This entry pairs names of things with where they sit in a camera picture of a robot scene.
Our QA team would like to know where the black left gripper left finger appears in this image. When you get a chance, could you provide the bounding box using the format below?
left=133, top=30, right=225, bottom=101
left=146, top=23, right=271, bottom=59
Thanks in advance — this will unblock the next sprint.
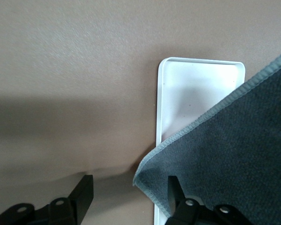
left=0, top=174, right=94, bottom=225

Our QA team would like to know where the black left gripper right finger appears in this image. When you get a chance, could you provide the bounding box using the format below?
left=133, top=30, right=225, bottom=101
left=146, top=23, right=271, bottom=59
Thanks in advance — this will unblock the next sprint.
left=167, top=175, right=251, bottom=225

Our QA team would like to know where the dark grey microfibre cloth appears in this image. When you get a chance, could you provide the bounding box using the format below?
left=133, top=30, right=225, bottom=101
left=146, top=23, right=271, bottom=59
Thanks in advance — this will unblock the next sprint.
left=133, top=48, right=281, bottom=225

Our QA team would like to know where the white rectangular tray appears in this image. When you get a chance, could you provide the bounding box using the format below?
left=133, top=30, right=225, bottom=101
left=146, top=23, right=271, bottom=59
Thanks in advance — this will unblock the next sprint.
left=153, top=57, right=246, bottom=225

